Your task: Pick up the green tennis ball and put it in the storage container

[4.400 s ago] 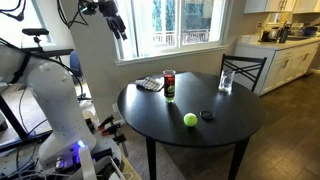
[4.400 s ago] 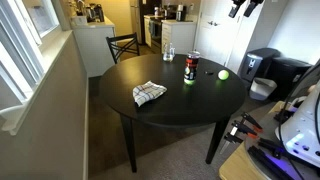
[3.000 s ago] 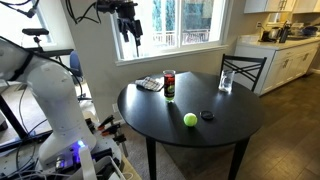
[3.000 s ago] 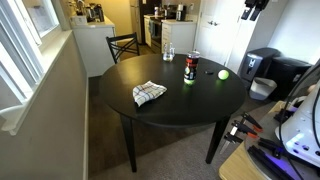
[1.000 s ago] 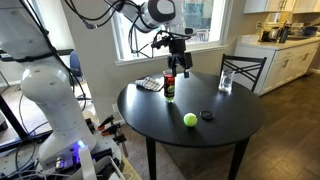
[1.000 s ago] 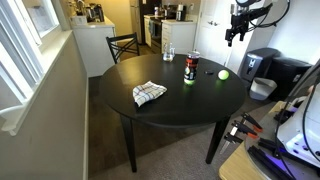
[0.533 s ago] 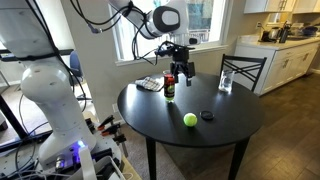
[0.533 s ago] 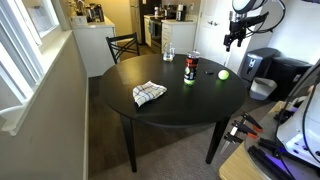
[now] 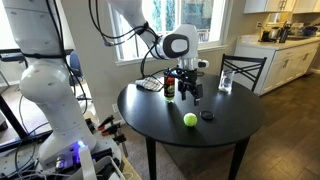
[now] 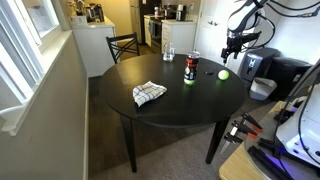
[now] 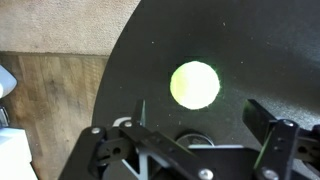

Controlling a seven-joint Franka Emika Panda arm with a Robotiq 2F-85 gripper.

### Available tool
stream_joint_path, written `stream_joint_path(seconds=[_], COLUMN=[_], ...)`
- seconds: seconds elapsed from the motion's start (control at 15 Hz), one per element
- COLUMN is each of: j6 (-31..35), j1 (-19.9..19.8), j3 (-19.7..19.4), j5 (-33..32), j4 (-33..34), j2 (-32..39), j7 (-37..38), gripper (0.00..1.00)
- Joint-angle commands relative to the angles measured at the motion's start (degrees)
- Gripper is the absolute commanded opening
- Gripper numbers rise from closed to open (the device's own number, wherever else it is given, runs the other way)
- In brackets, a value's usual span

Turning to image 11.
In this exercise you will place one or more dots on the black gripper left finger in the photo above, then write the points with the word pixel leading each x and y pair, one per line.
pixel 160 143

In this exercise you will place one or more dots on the white plastic bin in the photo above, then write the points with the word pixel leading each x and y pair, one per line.
pixel 13 156

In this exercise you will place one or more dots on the green tennis ball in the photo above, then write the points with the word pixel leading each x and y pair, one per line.
pixel 195 85

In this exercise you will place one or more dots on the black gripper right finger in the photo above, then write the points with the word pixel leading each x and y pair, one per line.
pixel 260 120

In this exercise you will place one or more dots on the black round lid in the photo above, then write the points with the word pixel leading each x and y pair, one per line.
pixel 195 138

